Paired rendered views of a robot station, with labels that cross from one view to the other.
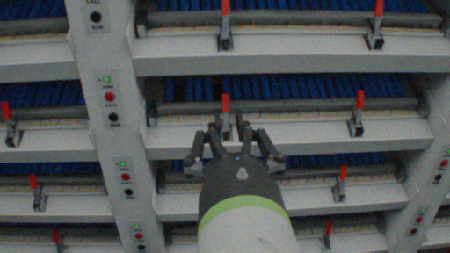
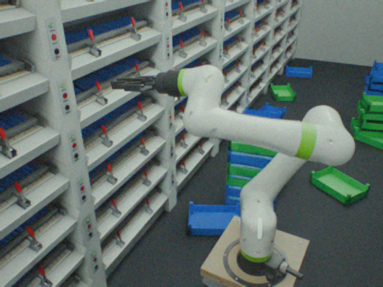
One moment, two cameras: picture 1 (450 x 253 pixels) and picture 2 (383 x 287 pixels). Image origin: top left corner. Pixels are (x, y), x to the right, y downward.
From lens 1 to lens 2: 106 cm
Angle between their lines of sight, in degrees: 52
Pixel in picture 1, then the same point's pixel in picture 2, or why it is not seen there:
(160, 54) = (79, 65)
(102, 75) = (61, 84)
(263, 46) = (107, 51)
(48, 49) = (26, 80)
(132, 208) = (77, 168)
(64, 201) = (35, 193)
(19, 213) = (16, 217)
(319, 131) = not seen: hidden behind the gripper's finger
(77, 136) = (42, 134)
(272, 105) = (107, 83)
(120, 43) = (66, 63)
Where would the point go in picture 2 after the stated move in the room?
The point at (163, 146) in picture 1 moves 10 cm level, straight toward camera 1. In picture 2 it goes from (85, 117) to (111, 120)
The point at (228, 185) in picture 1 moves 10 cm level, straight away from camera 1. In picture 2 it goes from (174, 71) to (149, 67)
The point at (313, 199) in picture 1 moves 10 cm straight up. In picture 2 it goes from (135, 125) to (133, 105)
